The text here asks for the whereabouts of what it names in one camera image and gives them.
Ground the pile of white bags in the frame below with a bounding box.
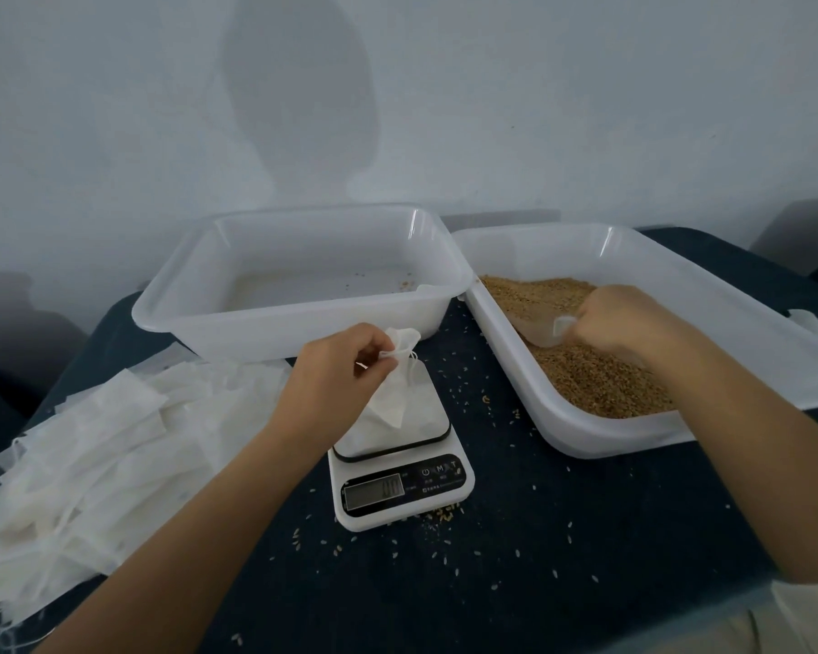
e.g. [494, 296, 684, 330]
[0, 344, 296, 630]

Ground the white mesh bag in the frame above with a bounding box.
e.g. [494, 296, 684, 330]
[341, 326, 424, 433]

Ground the brown grain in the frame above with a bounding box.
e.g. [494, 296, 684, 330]
[480, 274, 681, 420]

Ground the white plastic tub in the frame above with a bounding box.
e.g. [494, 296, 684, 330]
[132, 203, 477, 365]

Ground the white digital kitchen scale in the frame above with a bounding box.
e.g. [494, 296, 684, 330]
[327, 358, 477, 532]

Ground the white sleeve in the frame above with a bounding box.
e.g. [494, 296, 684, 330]
[770, 579, 818, 654]

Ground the clear plastic scoop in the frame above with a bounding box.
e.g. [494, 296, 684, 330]
[510, 309, 583, 350]

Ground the person's right hand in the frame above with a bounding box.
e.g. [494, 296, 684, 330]
[570, 284, 686, 366]

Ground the white tray of grain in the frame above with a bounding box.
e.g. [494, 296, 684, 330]
[451, 222, 818, 461]

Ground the person's right forearm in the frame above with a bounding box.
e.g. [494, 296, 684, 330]
[654, 326, 818, 584]

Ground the person's left hand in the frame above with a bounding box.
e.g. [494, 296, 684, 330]
[267, 322, 398, 453]

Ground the person's left forearm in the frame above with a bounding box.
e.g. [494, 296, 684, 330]
[34, 421, 335, 654]

